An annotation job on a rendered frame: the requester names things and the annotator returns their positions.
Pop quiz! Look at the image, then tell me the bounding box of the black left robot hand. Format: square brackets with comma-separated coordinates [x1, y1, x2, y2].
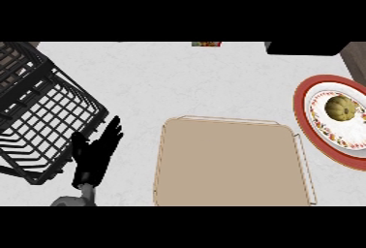
[70, 115, 124, 190]

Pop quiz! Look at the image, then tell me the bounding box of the beige tray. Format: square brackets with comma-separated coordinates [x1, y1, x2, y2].
[152, 115, 319, 207]

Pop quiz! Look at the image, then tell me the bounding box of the white floral-rimmed plate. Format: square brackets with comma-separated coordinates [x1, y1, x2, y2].
[303, 81, 366, 159]

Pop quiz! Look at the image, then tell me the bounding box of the yellow-green squash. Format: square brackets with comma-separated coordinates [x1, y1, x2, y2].
[325, 94, 359, 122]

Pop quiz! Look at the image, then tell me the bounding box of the red round placemat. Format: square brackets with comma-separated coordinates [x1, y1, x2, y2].
[293, 74, 366, 171]

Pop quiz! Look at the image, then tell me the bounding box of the black appliance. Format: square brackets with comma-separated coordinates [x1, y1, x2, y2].
[264, 42, 353, 57]

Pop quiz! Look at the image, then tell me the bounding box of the brown wooden cabinet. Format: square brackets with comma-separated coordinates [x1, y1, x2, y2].
[340, 42, 366, 87]

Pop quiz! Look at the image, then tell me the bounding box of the black wire basket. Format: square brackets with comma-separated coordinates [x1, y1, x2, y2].
[0, 42, 111, 186]

